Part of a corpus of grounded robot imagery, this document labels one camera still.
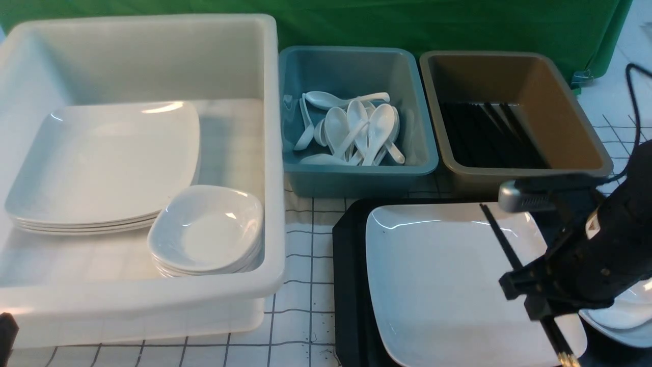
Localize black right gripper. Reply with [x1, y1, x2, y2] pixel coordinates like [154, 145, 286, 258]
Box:
[499, 194, 650, 321]

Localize black chopstick pair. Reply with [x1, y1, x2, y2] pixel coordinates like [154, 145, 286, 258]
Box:
[479, 203, 580, 366]

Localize white square rice plate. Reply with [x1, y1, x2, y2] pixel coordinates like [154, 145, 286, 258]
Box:
[365, 202, 559, 366]

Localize small white bowl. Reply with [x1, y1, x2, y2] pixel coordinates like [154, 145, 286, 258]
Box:
[578, 279, 651, 349]

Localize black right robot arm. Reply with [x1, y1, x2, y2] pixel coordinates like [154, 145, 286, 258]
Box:
[485, 142, 650, 321]

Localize brown plastic chopstick bin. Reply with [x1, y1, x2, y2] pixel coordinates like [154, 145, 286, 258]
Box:
[419, 51, 613, 198]

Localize black chopsticks in bin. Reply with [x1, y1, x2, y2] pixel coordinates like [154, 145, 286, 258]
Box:
[439, 102, 550, 169]

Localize black serving tray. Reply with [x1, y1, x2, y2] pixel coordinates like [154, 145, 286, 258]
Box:
[332, 198, 652, 367]

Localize metal binder clip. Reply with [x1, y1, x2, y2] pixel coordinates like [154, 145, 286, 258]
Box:
[570, 70, 595, 90]

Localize pile of white spoons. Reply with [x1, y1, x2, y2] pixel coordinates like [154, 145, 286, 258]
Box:
[289, 91, 406, 166]

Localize teal plastic spoon bin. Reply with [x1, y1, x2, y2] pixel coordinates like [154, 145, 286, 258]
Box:
[279, 46, 440, 198]

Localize green backdrop cloth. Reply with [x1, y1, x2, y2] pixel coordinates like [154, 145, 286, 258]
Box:
[1, 1, 632, 81]

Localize stack of small white bowls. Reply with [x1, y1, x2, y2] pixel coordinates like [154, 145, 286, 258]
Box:
[147, 185, 264, 277]

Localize stack of white square plates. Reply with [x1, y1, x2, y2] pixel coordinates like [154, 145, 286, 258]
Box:
[5, 101, 201, 227]

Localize large white plastic bin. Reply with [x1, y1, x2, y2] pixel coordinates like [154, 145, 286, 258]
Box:
[2, 14, 286, 348]

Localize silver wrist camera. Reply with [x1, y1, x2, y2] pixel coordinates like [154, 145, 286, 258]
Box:
[498, 175, 596, 214]

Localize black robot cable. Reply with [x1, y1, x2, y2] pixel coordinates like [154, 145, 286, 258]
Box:
[601, 63, 652, 184]

